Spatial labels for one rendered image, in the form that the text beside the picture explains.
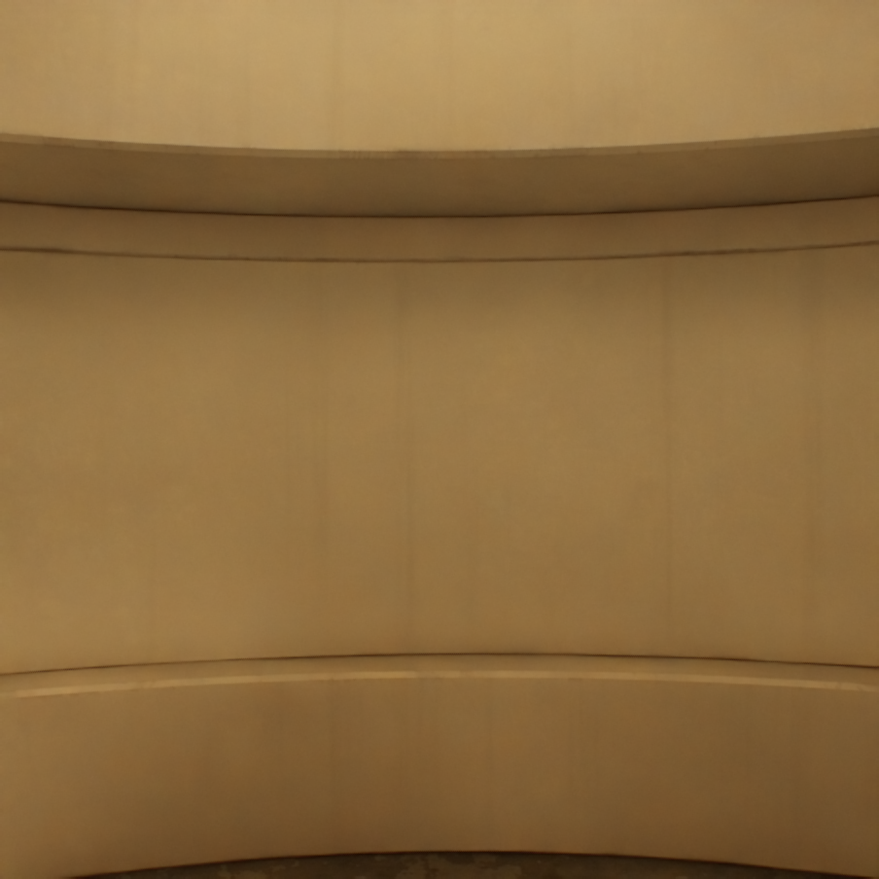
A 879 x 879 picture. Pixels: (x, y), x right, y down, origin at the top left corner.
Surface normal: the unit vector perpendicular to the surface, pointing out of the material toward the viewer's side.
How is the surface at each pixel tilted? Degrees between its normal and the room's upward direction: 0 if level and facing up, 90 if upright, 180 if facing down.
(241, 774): 90
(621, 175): 180
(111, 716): 90
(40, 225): 90
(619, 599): 90
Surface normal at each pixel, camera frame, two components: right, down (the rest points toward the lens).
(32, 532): 0.30, -0.01
